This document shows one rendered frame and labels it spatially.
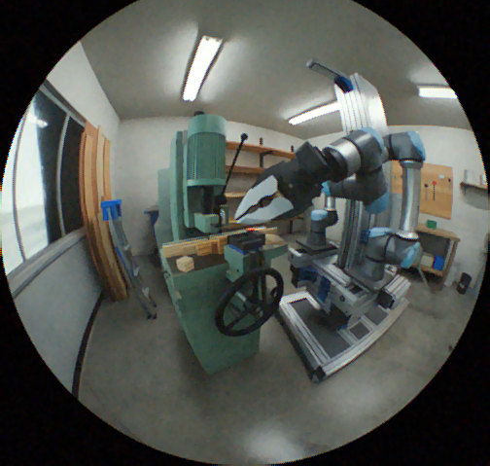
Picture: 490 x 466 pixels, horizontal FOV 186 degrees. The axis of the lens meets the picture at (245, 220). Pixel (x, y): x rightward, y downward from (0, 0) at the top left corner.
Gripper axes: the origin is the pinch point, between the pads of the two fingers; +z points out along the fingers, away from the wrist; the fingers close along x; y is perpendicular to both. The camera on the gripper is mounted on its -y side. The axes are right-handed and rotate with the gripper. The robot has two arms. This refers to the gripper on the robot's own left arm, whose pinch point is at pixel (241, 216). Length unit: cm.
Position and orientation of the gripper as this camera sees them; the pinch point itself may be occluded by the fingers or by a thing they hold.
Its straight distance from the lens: 24.2
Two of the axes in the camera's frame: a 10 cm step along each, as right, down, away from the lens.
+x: -5.0, -8.5, 1.2
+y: 1.4, 0.6, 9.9
